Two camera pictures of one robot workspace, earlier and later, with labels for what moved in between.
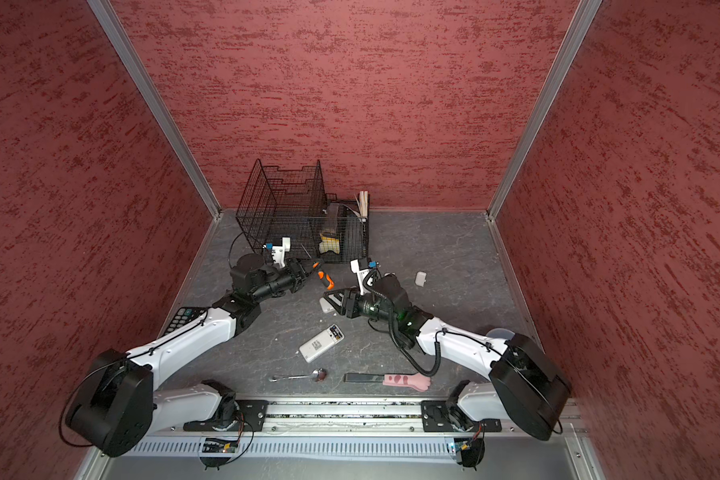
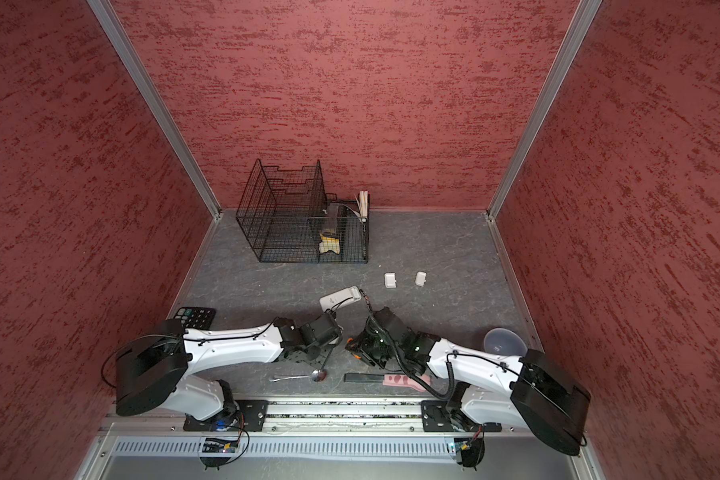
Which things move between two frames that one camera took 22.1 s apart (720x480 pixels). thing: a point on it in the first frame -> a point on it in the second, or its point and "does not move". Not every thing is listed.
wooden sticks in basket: (363, 195) does not move
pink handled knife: (416, 380) does not move
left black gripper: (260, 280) -> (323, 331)
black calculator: (183, 317) does not move
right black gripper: (348, 296) -> (365, 338)
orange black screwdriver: (323, 276) -> (352, 348)
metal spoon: (319, 375) does not move
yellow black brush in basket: (329, 238) does not move
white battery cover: (420, 278) does not move
